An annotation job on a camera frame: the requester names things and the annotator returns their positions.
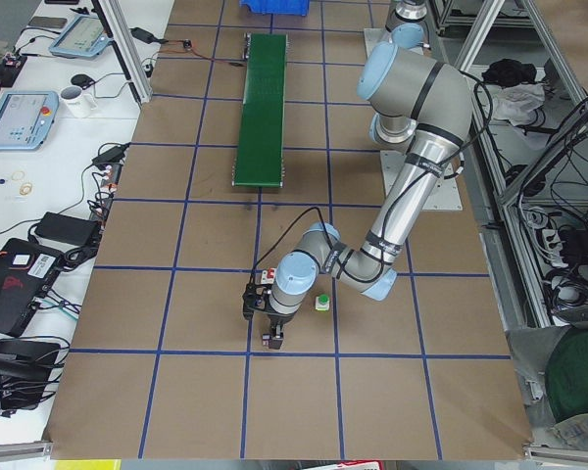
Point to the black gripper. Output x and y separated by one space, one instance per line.
278 326

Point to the white red circuit breaker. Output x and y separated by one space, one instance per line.
267 276

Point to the green conveyor belt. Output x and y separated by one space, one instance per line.
259 161

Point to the black laptop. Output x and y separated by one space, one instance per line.
27 272

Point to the person in green jacket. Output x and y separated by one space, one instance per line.
567 375

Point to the white mug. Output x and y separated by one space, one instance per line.
79 103

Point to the black computer mouse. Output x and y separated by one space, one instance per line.
82 80

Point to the blue teach pendant near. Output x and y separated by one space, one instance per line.
26 118

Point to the blue teach pendant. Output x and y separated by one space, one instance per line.
84 37
26 118

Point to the blue plastic bin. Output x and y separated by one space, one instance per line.
278 7

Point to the black power adapter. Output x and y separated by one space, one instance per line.
146 36

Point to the blue teach pendant far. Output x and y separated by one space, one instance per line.
84 37

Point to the green push button switch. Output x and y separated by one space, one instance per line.
322 302

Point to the aluminium profile post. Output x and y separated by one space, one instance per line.
111 16

